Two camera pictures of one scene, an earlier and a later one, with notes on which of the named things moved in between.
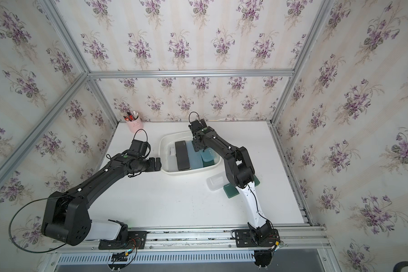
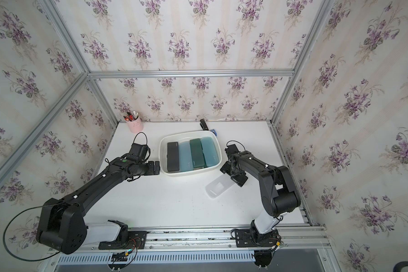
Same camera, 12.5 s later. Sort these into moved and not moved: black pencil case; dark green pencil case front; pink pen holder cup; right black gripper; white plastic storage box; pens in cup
Moved: dark green pencil case front; right black gripper; black pencil case
Not moved: white plastic storage box; pink pen holder cup; pens in cup
